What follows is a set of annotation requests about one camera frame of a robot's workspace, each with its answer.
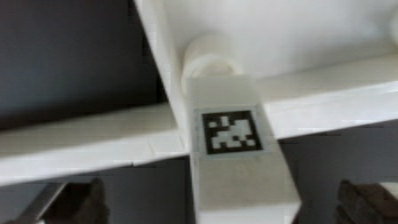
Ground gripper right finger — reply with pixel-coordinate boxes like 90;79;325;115
334;180;398;224

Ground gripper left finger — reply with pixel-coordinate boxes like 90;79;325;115
10;178;110;224

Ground white table leg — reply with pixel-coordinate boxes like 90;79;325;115
181;34;300;224

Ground white square table top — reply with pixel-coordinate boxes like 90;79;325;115
131;0;398;108

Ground white U-shaped obstacle fence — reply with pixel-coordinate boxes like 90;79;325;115
0;53;398;188

